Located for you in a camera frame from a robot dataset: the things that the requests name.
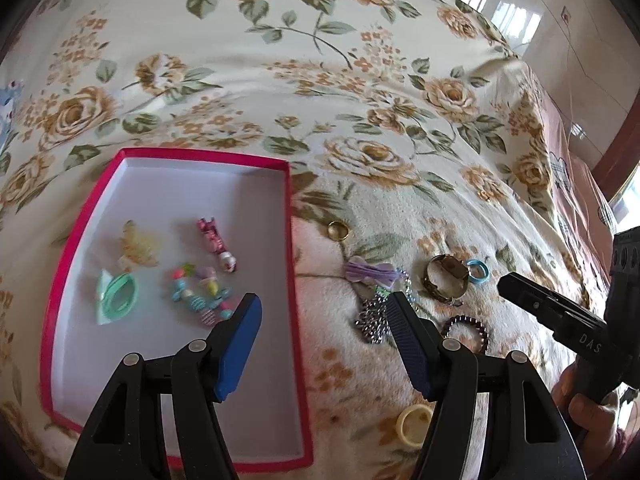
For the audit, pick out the floral fleece blanket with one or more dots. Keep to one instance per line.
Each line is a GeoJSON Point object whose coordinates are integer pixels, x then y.
{"type": "Point", "coordinates": [300, 85]}

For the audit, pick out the person's right hand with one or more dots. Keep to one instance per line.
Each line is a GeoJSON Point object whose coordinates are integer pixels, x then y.
{"type": "Point", "coordinates": [585, 410]}

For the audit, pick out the brown wooden furniture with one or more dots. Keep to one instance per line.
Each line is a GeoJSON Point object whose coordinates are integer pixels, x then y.
{"type": "Point", "coordinates": [617, 155]}

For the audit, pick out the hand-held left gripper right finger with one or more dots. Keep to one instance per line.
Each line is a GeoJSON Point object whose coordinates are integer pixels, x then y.
{"type": "Point", "coordinates": [407, 347]}

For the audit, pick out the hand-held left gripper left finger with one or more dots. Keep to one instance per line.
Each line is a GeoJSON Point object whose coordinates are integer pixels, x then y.
{"type": "Point", "coordinates": [239, 352]}

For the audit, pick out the yellow hair claw clip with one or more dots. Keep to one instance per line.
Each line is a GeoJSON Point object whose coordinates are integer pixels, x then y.
{"type": "Point", "coordinates": [136, 245]}

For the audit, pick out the pink printed bedsheet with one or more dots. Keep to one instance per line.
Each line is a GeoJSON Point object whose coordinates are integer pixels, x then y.
{"type": "Point", "coordinates": [575, 200]}

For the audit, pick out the bronze wrist watch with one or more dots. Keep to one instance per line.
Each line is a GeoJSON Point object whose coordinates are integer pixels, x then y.
{"type": "Point", "coordinates": [442, 267]}

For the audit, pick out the pink beaded hair clip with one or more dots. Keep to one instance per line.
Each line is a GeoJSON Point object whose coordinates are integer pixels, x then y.
{"type": "Point", "coordinates": [216, 242]}

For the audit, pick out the red shallow cardboard box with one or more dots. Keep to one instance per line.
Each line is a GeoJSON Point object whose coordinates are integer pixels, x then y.
{"type": "Point", "coordinates": [165, 340]}

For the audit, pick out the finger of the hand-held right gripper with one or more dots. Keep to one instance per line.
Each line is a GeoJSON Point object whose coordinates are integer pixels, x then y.
{"type": "Point", "coordinates": [550, 307]}

